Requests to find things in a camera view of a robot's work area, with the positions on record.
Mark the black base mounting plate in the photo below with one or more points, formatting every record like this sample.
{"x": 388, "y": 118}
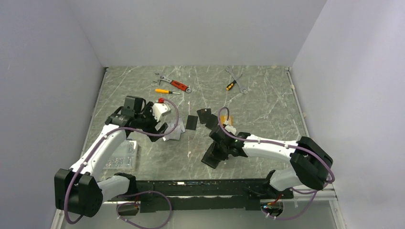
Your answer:
{"x": 248, "y": 194}

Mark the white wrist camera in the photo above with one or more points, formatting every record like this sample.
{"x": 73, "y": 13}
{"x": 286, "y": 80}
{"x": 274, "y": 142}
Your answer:
{"x": 160, "y": 109}
{"x": 230, "y": 129}

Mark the clear plastic screw box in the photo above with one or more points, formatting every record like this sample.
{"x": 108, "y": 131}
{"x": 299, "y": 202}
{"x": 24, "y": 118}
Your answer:
{"x": 124, "y": 156}

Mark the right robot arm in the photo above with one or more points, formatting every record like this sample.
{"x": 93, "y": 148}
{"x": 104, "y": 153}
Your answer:
{"x": 308, "y": 164}

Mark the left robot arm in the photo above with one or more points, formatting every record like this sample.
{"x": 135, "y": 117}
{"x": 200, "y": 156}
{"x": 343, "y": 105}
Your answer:
{"x": 79, "y": 189}

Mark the loose black card left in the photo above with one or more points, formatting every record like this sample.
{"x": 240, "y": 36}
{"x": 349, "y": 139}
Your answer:
{"x": 191, "y": 123}

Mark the black credit card stack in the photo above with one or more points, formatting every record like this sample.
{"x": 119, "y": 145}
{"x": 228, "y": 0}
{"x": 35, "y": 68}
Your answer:
{"x": 204, "y": 115}

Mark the yellow handled screwdriver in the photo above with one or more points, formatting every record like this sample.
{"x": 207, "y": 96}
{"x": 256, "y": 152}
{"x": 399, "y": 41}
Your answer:
{"x": 162, "y": 91}

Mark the silver open-end wrench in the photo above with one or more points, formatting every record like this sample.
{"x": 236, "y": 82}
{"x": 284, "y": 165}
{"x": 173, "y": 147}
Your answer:
{"x": 236, "y": 81}

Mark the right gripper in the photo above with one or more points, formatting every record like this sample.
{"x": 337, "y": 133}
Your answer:
{"x": 223, "y": 157}

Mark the loose black card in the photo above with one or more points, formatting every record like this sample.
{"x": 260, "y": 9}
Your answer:
{"x": 212, "y": 122}
{"x": 191, "y": 123}

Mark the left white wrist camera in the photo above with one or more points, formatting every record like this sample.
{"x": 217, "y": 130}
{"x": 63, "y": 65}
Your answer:
{"x": 160, "y": 109}

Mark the red handled adjustable wrench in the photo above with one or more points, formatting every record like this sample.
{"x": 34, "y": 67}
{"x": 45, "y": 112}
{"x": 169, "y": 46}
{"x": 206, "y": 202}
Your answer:
{"x": 178, "y": 85}

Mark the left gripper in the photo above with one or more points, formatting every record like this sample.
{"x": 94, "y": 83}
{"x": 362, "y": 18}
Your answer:
{"x": 147, "y": 110}

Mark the loose black card right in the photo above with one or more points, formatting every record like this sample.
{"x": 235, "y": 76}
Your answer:
{"x": 212, "y": 122}

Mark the black yellow small screwdriver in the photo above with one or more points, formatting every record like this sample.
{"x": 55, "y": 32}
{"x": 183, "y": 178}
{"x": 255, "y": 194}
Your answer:
{"x": 231, "y": 85}

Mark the black leather card holder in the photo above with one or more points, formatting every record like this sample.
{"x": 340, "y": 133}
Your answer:
{"x": 214, "y": 155}

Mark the aluminium frame rail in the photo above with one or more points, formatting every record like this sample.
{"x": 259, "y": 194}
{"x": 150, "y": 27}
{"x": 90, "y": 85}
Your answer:
{"x": 306, "y": 210}

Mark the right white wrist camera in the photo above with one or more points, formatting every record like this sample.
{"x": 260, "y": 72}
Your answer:
{"x": 230, "y": 129}

